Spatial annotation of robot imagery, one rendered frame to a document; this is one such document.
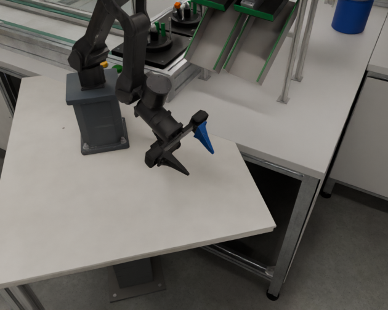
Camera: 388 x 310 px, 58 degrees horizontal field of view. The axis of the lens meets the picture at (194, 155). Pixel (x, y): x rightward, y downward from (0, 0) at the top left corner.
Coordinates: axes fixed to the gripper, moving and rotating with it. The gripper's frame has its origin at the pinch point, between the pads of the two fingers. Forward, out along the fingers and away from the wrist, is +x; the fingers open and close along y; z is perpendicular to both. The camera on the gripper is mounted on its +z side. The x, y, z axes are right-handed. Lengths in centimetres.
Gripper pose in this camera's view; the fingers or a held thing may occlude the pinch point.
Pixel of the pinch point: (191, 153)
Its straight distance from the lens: 84.1
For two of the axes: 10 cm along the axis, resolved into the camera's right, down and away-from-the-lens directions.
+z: -1.9, 3.6, 9.1
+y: -7.1, 6.0, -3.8
